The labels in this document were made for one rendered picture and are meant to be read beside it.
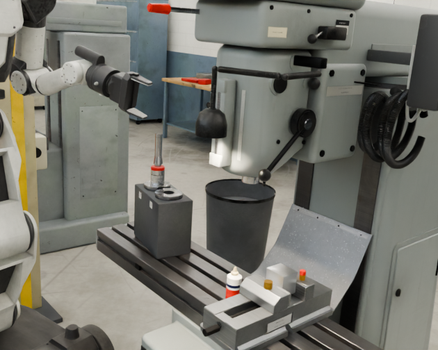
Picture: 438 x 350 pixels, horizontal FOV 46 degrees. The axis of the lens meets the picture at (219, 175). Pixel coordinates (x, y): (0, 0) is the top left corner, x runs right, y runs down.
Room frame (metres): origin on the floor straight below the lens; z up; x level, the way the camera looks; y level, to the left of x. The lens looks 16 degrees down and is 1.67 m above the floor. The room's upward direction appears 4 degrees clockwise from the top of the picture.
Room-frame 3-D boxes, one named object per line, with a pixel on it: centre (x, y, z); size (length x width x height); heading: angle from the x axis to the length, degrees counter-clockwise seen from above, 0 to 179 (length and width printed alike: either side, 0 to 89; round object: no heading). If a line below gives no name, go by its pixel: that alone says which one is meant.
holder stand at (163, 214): (1.63, 0.18, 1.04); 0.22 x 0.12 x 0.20; 29
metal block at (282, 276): (1.21, -0.18, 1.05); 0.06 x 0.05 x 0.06; 41
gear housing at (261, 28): (1.34, -0.12, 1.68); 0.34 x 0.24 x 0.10; 131
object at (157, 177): (1.67, 0.21, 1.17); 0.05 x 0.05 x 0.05
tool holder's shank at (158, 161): (1.67, 0.21, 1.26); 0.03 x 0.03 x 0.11
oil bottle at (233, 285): (1.27, -0.06, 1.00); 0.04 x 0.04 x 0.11
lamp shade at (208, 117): (1.15, 0.02, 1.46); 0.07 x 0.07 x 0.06
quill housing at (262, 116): (1.31, -0.09, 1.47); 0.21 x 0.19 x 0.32; 41
